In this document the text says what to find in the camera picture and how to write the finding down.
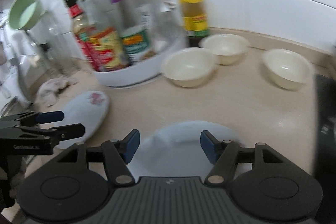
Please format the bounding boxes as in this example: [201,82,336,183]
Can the white plate single red flower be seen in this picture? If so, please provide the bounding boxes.
[54,90,110,149]

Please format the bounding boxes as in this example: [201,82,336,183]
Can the cream bowl front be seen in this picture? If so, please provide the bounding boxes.
[161,48,219,88]

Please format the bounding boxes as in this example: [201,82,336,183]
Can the cream bowl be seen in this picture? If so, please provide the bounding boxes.
[161,48,219,88]
[262,48,313,91]
[199,34,250,65]

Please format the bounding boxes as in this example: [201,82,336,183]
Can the cream bowl back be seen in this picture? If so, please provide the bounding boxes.
[199,34,250,65]

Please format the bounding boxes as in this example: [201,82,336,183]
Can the steel sink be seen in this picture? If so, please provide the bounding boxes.
[1,96,34,118]

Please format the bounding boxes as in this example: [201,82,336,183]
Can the crumpled beige dish cloth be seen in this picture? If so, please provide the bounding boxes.
[36,77,79,107]

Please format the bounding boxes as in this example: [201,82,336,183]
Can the glass pot lid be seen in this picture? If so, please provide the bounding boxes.
[25,10,80,77]

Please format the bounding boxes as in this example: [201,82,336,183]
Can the black gas stove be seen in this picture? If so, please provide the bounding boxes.
[313,75,335,223]

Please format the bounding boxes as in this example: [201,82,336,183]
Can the red label soy sauce bottle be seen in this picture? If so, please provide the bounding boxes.
[64,0,98,71]

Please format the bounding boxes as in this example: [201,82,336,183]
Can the yellow label vinegar bottle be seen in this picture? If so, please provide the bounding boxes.
[78,0,130,72]

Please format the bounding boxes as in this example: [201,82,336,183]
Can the green plastic ladle bowl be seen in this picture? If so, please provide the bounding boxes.
[9,0,44,31]

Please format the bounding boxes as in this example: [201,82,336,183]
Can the green label fish sauce bottle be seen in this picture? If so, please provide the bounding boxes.
[111,0,155,64]

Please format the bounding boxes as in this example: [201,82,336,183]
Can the white two-tier turntable rack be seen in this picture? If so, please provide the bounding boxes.
[63,0,187,88]

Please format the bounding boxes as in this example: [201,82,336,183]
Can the clear plastic bag in rack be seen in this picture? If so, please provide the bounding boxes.
[135,0,183,55]

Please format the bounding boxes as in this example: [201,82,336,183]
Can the green yellow sesame oil bottle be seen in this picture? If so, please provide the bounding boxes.
[179,0,210,47]

